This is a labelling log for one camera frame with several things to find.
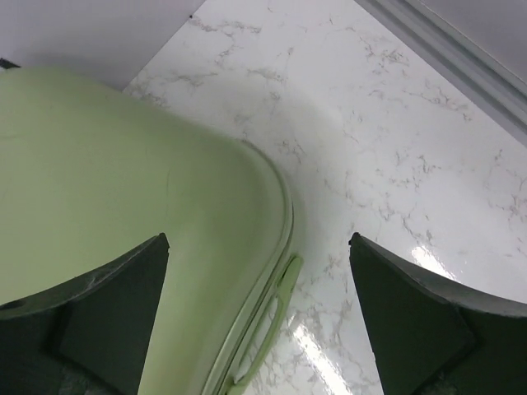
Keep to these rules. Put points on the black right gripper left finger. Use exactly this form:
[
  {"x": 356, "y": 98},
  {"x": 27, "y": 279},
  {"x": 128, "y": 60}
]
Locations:
[{"x": 88, "y": 335}]

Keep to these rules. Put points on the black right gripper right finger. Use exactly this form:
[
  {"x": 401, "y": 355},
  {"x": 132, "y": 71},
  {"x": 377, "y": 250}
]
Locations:
[{"x": 432, "y": 335}]

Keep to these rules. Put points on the green hard-shell suitcase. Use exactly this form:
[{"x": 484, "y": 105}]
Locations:
[{"x": 89, "y": 173}]

